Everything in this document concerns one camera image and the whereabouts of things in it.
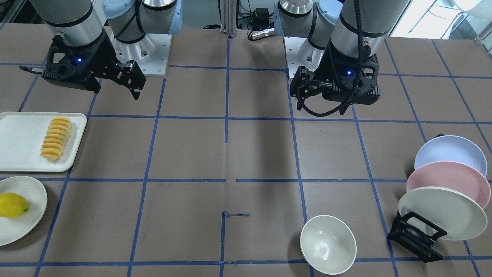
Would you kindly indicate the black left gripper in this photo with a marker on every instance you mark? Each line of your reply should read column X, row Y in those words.
column 331, row 64

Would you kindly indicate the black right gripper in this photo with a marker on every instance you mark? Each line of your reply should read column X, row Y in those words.
column 103, row 54

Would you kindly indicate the yellow orange striped bread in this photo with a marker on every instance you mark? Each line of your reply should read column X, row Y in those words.
column 56, row 138

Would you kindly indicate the blue plate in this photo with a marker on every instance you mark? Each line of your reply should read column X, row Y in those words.
column 452, row 148

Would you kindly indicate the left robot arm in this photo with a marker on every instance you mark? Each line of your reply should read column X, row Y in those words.
column 349, row 33

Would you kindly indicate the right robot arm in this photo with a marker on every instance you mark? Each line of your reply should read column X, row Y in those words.
column 130, row 20

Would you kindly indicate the cream plate under lemon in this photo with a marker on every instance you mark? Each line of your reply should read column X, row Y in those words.
column 12, row 229

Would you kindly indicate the pink plate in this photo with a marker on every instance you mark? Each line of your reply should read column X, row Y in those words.
column 452, row 175

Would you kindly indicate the black plate rack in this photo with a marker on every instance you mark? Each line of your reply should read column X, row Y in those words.
column 415, row 240

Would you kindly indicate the cream plate in rack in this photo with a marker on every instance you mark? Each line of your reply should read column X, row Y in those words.
column 457, row 214

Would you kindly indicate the silver cylinder connector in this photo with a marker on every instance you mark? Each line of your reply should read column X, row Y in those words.
column 254, row 36

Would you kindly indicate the black power adapter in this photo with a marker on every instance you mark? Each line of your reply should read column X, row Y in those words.
column 260, row 15

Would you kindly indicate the white rectangular tray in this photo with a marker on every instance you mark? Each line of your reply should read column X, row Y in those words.
column 22, row 135

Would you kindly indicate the yellow lemon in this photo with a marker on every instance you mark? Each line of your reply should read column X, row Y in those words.
column 13, row 205

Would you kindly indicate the cream white bowl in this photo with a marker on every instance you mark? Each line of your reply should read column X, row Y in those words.
column 328, row 245

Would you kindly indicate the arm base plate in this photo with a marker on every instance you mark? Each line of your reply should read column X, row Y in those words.
column 302, row 51
column 151, row 53

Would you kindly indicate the aluminium frame post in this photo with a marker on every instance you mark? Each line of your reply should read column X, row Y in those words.
column 228, row 16

